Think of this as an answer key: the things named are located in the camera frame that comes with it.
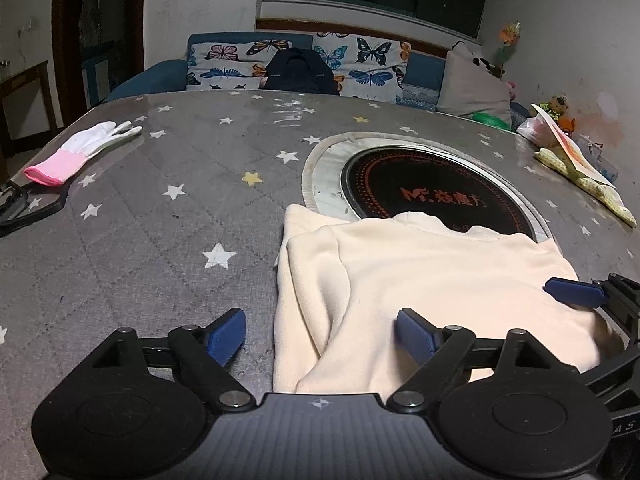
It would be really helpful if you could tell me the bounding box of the black handled tool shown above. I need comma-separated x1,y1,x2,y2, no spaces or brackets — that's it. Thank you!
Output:
0,182,69,239

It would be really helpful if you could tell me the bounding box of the black white plush toy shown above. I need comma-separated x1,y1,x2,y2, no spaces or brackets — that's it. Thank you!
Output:
470,54,502,80

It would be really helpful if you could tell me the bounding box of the cream long-sleeve shirt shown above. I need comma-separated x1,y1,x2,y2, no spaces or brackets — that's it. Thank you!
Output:
272,204,627,396

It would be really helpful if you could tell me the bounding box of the brown wooden rail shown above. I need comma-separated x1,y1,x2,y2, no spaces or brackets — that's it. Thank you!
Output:
254,17,452,59

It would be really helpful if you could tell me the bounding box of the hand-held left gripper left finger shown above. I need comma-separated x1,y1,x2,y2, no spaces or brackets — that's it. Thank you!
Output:
69,308,254,415

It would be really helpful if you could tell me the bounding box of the clear plastic container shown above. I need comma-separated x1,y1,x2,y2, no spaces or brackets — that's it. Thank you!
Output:
575,132,621,181

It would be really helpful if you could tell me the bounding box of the blue sofa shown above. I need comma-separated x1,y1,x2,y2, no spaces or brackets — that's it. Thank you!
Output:
102,32,448,113

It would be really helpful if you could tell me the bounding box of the grey star-print table cover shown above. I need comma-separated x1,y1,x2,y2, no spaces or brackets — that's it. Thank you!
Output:
0,91,640,480

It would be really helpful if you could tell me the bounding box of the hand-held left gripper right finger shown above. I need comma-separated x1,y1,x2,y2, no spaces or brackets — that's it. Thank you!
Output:
385,308,582,414

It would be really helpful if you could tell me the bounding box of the bear doll in yellow outfit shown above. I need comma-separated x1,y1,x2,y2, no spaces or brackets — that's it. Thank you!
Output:
540,93,571,119

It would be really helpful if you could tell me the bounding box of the orange artificial flower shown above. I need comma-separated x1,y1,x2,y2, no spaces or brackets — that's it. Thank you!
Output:
494,20,522,69

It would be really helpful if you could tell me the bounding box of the dark wooden door frame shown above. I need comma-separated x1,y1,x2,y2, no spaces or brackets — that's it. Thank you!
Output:
51,0,147,112

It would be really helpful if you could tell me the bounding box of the grey pillow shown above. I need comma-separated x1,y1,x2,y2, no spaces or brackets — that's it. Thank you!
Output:
436,42,514,129

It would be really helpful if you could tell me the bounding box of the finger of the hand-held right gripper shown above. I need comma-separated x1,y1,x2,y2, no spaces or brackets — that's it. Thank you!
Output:
543,273,640,347
581,342,640,405

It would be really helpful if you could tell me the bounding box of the wooden side table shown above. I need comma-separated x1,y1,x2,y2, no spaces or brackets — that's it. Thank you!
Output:
0,59,59,162

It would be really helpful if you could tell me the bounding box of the yellow-green patterned cloth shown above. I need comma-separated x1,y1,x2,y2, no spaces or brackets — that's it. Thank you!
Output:
533,147,639,229

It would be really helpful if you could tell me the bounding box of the butterfly print cushion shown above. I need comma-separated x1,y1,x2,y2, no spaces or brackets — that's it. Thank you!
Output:
186,39,292,92
312,34,412,102

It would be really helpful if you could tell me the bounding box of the green plastic bag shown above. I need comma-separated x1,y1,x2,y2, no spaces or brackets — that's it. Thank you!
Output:
472,111,514,131

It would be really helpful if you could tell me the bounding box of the light blue lace cloth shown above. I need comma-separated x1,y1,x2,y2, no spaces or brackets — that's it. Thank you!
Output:
401,82,442,112

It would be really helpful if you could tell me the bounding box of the clear plastic bag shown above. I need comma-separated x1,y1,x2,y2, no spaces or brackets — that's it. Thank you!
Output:
515,112,556,149

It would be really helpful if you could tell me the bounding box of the black backpack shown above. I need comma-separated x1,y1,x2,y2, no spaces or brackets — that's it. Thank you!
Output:
262,47,342,96

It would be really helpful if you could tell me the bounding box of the round black induction cooktop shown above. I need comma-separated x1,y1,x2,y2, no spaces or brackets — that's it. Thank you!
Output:
302,131,554,244

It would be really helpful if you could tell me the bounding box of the paper sheet with red print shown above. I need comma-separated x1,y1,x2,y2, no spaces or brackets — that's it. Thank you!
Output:
530,103,616,189

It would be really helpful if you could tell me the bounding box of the white glove with pink cuff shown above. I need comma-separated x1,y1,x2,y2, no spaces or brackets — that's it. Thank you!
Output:
23,120,144,185

